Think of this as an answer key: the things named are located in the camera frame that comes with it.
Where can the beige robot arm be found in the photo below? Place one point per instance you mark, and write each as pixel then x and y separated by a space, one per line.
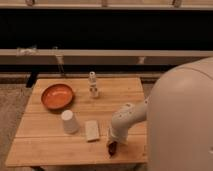
pixel 179 117

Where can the orange ceramic bowl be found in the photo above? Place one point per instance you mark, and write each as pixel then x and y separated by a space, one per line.
pixel 57 96

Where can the dark red pepper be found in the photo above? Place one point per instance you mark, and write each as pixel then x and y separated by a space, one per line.
pixel 112 147

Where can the grey horizontal rail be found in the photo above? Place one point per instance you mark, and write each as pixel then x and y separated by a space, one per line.
pixel 42 56

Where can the small clear bottle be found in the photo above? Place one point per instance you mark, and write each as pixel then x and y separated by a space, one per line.
pixel 93 85

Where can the wooden table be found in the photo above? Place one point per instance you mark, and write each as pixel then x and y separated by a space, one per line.
pixel 41 141

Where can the white paper cup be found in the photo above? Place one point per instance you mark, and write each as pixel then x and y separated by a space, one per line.
pixel 69 122

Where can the white sponge block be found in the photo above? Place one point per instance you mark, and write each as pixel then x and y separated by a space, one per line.
pixel 92 130

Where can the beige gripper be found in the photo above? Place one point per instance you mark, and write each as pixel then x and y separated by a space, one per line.
pixel 117 136

